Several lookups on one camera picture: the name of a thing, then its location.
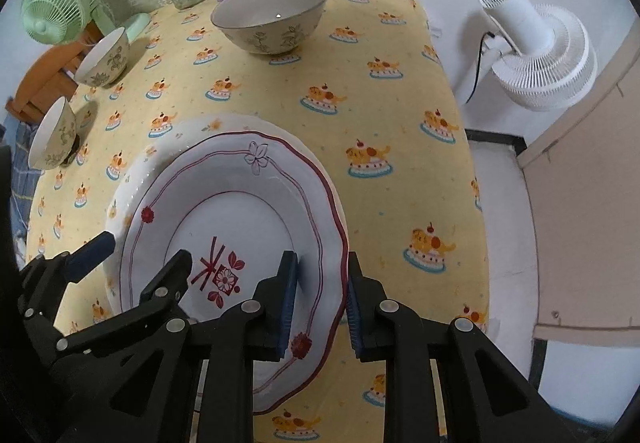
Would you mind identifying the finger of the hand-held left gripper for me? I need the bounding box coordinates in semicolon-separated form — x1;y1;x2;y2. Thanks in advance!
57;250;193;355
30;231;117;294

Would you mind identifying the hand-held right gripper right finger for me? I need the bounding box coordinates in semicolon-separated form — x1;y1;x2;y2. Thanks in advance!
346;250;556;443

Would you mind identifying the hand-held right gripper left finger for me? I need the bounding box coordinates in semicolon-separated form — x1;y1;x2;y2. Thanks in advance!
65;250;301;443

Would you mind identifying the large floral plate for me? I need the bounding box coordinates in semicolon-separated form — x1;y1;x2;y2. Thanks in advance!
103;113;303;319

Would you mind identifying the red-rimmed white plate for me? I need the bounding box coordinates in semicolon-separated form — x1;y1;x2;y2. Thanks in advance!
117;130;349;416

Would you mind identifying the large beige floral bowl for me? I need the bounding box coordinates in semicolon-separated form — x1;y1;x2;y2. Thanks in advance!
27;96;81;170

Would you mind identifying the plaid grey-blue pillow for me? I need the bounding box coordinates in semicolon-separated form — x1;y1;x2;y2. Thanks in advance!
0;120;43;244

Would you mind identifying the wooden bed headboard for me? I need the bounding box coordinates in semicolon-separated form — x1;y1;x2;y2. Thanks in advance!
6;20;101;124

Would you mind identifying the yellow printed tablecloth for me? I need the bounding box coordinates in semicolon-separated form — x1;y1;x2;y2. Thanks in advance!
22;0;491;443

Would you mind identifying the green desk fan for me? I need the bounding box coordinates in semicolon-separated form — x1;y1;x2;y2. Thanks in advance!
21;0;153;48

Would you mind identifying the beige door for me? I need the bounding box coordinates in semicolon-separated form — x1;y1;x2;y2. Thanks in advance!
517;48;640;354

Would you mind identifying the white fan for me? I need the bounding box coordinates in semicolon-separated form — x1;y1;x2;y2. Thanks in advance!
479;0;598;111

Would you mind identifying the black fan cable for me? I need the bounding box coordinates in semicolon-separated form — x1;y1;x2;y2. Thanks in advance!
465;33;496;104

